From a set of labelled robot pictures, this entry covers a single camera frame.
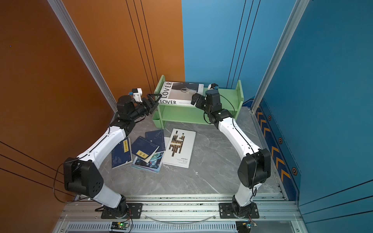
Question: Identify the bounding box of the colourful teal magazine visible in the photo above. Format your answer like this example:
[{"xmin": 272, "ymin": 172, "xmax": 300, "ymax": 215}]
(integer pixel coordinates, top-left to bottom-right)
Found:
[{"xmin": 131, "ymin": 151, "xmax": 165, "ymax": 173}]

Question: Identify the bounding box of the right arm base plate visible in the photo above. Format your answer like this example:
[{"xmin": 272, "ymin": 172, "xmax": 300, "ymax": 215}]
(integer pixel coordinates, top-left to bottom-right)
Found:
[{"xmin": 219, "ymin": 202, "xmax": 260, "ymax": 219}]

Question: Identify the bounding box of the small green pen holder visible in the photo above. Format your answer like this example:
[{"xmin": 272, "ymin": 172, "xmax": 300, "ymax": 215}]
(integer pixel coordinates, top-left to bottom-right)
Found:
[{"xmin": 152, "ymin": 111, "xmax": 164, "ymax": 129}]

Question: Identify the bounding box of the navy book with yellow label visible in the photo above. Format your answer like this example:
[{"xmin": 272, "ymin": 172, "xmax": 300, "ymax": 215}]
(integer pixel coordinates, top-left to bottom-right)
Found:
[{"xmin": 132, "ymin": 136, "xmax": 159, "ymax": 163}]

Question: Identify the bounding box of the navy blue book upper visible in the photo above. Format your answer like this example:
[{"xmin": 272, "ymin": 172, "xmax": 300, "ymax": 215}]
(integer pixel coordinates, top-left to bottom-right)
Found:
[{"xmin": 145, "ymin": 129, "xmax": 166, "ymax": 153}]

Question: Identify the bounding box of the aluminium corner post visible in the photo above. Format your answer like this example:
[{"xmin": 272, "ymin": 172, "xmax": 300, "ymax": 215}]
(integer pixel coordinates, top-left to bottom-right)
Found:
[
  {"xmin": 48, "ymin": 0, "xmax": 117, "ymax": 112},
  {"xmin": 250, "ymin": 0, "xmax": 310, "ymax": 114}
]

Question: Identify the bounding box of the right aluminium corner post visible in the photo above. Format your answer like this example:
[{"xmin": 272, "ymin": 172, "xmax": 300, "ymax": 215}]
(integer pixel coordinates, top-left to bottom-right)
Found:
[{"xmin": 250, "ymin": 0, "xmax": 310, "ymax": 114}]

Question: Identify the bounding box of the aluminium rail frame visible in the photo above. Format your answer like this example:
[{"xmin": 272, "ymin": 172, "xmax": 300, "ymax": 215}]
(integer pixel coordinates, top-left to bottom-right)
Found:
[{"xmin": 54, "ymin": 193, "xmax": 307, "ymax": 233}]

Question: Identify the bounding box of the navy book far left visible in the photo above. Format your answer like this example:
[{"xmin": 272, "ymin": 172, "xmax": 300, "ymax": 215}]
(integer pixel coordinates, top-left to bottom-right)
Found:
[{"xmin": 112, "ymin": 137, "xmax": 133, "ymax": 169}]

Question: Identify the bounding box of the left green circuit board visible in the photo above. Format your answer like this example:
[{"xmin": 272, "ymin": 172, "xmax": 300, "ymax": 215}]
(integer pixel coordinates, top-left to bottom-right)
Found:
[{"xmin": 110, "ymin": 221, "xmax": 131, "ymax": 233}]

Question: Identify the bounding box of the white book with brown pattern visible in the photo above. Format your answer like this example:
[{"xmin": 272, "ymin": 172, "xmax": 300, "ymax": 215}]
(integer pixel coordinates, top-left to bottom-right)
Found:
[{"xmin": 163, "ymin": 128, "xmax": 196, "ymax": 169}]

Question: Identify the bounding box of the left aluminium corner post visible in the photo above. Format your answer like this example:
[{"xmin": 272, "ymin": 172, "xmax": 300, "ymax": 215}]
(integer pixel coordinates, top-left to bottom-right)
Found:
[{"xmin": 48, "ymin": 0, "xmax": 117, "ymax": 112}]

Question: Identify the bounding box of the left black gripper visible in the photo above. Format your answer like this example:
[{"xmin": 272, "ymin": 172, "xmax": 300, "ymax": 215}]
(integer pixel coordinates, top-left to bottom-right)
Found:
[{"xmin": 129, "ymin": 94, "xmax": 161, "ymax": 123}]

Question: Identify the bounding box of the green wooden two-tier shelf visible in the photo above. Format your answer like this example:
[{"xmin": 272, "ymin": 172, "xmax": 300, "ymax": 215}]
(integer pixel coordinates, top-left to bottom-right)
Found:
[{"xmin": 154, "ymin": 75, "xmax": 244, "ymax": 128}]

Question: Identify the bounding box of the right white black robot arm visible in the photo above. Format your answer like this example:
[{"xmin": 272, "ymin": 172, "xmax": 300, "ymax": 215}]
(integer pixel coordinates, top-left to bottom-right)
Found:
[{"xmin": 191, "ymin": 89, "xmax": 271, "ymax": 219}]

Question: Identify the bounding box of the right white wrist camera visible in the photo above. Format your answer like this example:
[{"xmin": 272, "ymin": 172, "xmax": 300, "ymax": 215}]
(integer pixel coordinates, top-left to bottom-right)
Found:
[{"xmin": 208, "ymin": 83, "xmax": 219, "ymax": 90}]

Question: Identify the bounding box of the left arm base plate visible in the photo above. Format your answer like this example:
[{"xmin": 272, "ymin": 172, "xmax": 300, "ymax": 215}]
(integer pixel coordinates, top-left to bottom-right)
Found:
[{"xmin": 101, "ymin": 203, "xmax": 143, "ymax": 219}]

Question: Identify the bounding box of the right circuit board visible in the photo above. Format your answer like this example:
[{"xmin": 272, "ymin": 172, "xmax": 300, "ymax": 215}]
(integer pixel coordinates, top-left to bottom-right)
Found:
[{"xmin": 236, "ymin": 221, "xmax": 257, "ymax": 233}]

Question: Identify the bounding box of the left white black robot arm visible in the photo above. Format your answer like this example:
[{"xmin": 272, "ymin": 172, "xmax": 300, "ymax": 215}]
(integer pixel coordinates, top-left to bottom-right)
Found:
[{"xmin": 62, "ymin": 89, "xmax": 161, "ymax": 219}]

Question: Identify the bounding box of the LOVER black white book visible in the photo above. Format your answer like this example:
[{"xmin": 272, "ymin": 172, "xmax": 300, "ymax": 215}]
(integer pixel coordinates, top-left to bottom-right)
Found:
[{"xmin": 159, "ymin": 82, "xmax": 204, "ymax": 106}]

